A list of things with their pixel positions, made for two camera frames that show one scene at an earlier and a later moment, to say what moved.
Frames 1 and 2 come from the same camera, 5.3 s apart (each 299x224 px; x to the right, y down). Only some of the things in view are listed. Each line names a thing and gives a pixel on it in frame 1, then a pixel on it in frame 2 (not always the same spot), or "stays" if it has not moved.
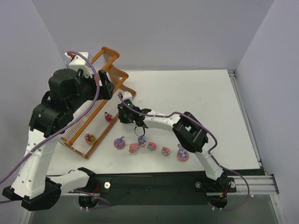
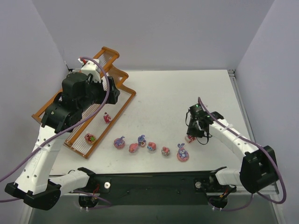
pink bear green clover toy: x=89 y=138 stays
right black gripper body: x=126 y=115 to x=195 y=130
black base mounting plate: x=157 y=189 stays
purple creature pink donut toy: x=119 y=143 stays
